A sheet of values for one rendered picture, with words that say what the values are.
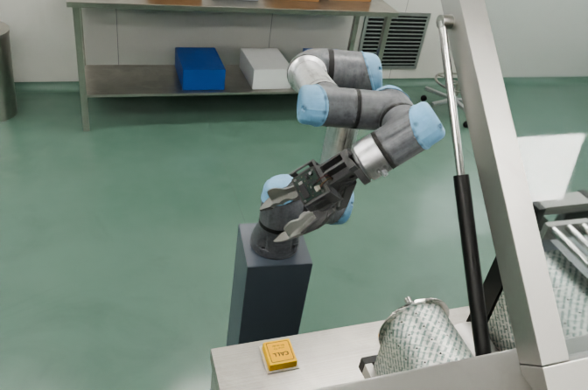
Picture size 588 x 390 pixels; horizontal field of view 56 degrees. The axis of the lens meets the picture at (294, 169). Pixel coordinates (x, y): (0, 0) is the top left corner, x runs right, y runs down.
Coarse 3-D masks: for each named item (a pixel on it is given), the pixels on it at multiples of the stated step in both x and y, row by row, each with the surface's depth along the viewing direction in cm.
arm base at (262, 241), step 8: (256, 224) 169; (256, 232) 167; (264, 232) 164; (272, 232) 163; (280, 232) 162; (256, 240) 166; (264, 240) 166; (272, 240) 164; (288, 240) 165; (296, 240) 169; (256, 248) 167; (264, 248) 167; (272, 248) 164; (280, 248) 165; (288, 248) 166; (296, 248) 169; (264, 256) 166; (272, 256) 165; (280, 256) 166; (288, 256) 167
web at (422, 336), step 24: (408, 312) 101; (432, 312) 100; (504, 312) 107; (384, 336) 103; (408, 336) 98; (432, 336) 96; (456, 336) 97; (504, 336) 108; (408, 360) 96; (432, 360) 93
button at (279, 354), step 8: (264, 344) 137; (272, 344) 137; (280, 344) 138; (288, 344) 138; (264, 352) 136; (272, 352) 135; (280, 352) 135; (288, 352) 136; (272, 360) 133; (280, 360) 134; (288, 360) 134; (296, 360) 134; (272, 368) 133; (280, 368) 134
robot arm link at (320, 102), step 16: (320, 48) 138; (304, 64) 126; (320, 64) 131; (288, 80) 133; (304, 80) 114; (320, 80) 108; (304, 96) 99; (320, 96) 99; (336, 96) 100; (352, 96) 100; (304, 112) 100; (320, 112) 100; (336, 112) 100; (352, 112) 100; (352, 128) 103
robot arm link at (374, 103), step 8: (384, 88) 106; (392, 88) 105; (368, 96) 101; (376, 96) 101; (384, 96) 102; (392, 96) 102; (400, 96) 102; (408, 96) 105; (368, 104) 100; (376, 104) 101; (384, 104) 101; (392, 104) 99; (400, 104) 99; (408, 104) 99; (368, 112) 100; (376, 112) 101; (384, 112) 99; (360, 120) 101; (368, 120) 101; (376, 120) 101; (360, 128) 103; (368, 128) 103; (376, 128) 103
